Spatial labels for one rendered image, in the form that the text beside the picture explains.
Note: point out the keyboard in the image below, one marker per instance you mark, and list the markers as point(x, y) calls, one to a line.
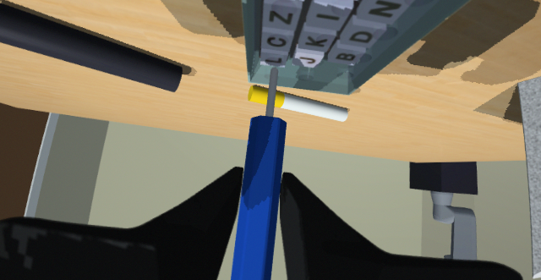
point(334, 46)

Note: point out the blue stylus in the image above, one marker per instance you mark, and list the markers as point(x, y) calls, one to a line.
point(259, 201)

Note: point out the white cylinder with yellow end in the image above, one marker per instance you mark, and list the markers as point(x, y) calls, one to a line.
point(298, 104)

